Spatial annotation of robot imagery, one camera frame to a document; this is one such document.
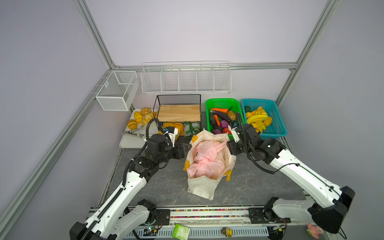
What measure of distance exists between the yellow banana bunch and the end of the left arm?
0.63m

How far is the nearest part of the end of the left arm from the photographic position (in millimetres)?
622

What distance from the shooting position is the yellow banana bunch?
3.55 feet
